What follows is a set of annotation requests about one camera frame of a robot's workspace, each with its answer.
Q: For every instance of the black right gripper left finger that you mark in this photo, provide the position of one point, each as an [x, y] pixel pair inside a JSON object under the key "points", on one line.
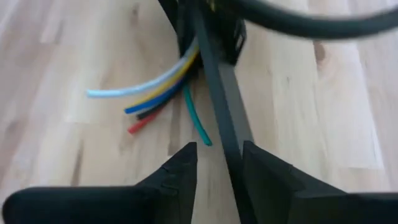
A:
{"points": [[109, 205]]}

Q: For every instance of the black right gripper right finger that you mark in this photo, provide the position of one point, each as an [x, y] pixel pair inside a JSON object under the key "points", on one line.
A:
{"points": [[311, 205]]}

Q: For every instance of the black duct cover strip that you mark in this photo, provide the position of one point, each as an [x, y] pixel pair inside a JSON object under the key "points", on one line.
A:
{"points": [[227, 124]]}

